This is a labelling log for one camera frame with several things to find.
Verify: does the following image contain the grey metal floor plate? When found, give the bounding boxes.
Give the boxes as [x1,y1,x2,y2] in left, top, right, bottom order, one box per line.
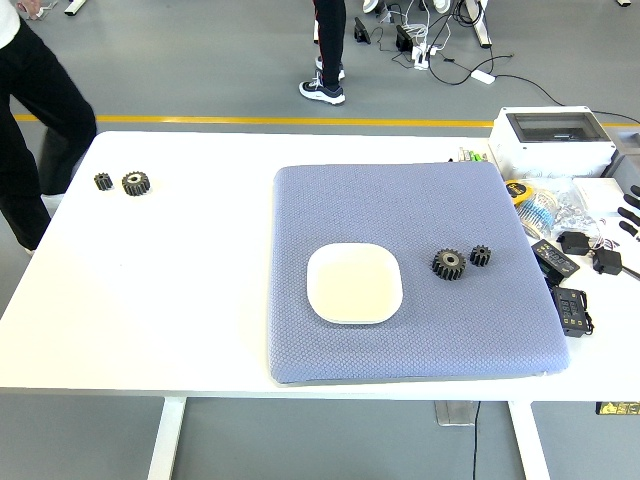
[433,400,476,427]

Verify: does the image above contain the white square plate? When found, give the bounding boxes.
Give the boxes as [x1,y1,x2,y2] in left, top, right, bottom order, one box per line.
[306,242,404,327]

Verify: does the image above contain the grey electrical enclosure box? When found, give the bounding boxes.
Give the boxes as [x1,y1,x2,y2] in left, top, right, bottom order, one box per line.
[488,105,620,179]

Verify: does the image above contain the white power strip with plugs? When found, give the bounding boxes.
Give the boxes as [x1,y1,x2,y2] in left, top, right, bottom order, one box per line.
[410,43,441,70]

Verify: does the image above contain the blue striped parts bundle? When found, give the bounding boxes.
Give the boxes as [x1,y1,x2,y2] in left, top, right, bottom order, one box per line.
[518,195,557,237]

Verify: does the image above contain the white flat switch box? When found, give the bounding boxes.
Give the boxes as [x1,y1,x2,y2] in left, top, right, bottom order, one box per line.
[572,178,625,211]

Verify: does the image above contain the large black gear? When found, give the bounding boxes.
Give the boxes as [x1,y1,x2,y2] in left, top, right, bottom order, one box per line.
[431,248,469,282]
[121,170,153,198]

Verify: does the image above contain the white desk leg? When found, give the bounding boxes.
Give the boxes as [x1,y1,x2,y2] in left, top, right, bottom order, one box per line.
[467,0,494,49]

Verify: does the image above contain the black flat controller panel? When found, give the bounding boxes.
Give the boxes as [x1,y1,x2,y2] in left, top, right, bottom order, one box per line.
[530,238,581,279]

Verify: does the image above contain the clear bag of parts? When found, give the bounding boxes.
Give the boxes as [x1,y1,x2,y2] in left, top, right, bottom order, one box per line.
[519,178,609,241]

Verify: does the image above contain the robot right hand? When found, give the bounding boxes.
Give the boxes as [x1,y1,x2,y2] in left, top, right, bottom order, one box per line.
[617,184,640,239]

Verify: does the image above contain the yellow black tape measure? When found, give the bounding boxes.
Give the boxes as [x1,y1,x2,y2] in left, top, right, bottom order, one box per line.
[503,178,536,202]

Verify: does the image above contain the person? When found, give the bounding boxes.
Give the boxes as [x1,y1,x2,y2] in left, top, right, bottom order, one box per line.
[0,0,98,256]
[298,0,347,106]

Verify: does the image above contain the yellow black warning label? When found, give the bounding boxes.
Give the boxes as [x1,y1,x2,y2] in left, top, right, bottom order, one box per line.
[595,401,640,416]

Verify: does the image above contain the blue-grey quilted mat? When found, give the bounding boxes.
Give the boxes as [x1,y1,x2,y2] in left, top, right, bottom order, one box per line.
[268,163,572,386]

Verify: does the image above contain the black controller red digits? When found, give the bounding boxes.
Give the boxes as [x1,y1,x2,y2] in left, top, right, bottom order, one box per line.
[550,285,597,339]

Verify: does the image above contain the white table leg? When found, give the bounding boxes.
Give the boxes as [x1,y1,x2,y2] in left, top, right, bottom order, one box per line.
[147,398,187,480]
[508,401,551,480]

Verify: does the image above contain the grey metal device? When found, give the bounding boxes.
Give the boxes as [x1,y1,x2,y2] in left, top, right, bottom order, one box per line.
[612,133,640,180]

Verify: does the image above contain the black cable under table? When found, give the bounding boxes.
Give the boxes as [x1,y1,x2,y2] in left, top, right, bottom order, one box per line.
[469,401,482,480]

